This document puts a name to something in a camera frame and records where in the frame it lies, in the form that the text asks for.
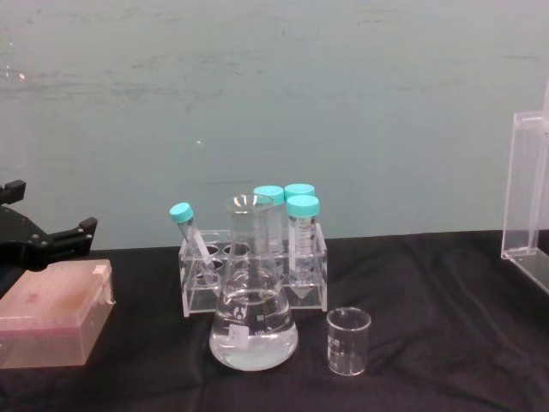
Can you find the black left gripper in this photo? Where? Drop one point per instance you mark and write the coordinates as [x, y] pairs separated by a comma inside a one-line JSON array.
[[19, 240]]

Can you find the pink pipette tip box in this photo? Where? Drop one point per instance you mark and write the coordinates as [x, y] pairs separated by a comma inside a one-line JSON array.
[[47, 317]]

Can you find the tilted tube with teal cap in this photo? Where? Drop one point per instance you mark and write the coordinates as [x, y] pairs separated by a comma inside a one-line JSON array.
[[181, 213]]

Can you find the clear acrylic tube rack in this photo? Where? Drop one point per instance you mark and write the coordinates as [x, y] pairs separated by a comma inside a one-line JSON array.
[[191, 296]]

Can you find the glass conical flask with water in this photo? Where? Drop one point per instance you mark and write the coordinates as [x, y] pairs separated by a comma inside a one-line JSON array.
[[253, 339]]

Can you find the small clear glass beaker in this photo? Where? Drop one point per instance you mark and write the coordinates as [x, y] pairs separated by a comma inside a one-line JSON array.
[[348, 347]]

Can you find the black table cloth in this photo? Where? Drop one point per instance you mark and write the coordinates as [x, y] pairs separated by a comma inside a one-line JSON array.
[[429, 343]]

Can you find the clear acrylic stepped stand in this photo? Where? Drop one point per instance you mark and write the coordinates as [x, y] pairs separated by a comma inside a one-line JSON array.
[[521, 206]]

